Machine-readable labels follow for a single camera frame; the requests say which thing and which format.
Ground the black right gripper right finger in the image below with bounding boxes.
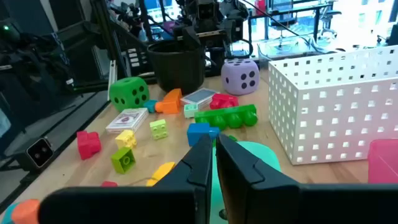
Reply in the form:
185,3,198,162
215,133,398,224

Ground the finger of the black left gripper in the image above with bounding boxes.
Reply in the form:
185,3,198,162
181,26,203,52
223,18,241,48

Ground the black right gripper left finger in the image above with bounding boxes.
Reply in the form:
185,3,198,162
37,134,214,224

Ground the yellow arch toy block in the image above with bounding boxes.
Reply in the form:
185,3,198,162
146,161,177,187

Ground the purple foam die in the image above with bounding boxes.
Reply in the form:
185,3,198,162
221,58,260,96

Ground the blue-backed card deck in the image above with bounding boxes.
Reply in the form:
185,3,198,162
180,87,220,110

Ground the orange sloped toy block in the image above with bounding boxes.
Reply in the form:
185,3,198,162
11,198,41,224
154,88,183,115

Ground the small mint toy brick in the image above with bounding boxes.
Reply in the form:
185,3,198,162
183,103,199,119

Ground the long green toy block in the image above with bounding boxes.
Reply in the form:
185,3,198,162
194,104,259,131

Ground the red-backed card deck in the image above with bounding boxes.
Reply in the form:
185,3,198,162
105,107,150,135

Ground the black bucket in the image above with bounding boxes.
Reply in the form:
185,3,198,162
147,41,206,94

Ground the clear plastic bin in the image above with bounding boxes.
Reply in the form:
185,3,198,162
256,34,340,62

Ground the small lime green toy brick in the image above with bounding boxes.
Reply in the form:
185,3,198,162
110,146,137,175

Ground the small pale green toy brick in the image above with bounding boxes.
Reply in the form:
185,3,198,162
149,119,169,141

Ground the large blue toy block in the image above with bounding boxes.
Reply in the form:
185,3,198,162
186,123,221,147

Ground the small blue toy brick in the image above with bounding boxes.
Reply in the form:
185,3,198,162
0,202,20,224
143,99,159,114

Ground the small pale yellow toy brick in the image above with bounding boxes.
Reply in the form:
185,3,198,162
114,129,138,150

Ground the green foam die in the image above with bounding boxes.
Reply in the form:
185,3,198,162
108,76,150,113

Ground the white perforated basket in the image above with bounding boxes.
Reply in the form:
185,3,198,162
267,45,398,166

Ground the pink plastic tray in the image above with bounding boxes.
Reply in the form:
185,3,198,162
368,139,398,184

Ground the black equipment with green light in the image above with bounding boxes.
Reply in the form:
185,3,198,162
0,17,94,94

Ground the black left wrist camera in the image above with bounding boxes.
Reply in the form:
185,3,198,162
196,0,220,20

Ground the black bracket with white labels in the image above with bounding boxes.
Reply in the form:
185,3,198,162
119,46,147,77

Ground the silver aluminium frame post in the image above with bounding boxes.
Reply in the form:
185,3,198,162
107,60,118,101

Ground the black table-level camera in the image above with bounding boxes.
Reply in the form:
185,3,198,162
15,137,55,171

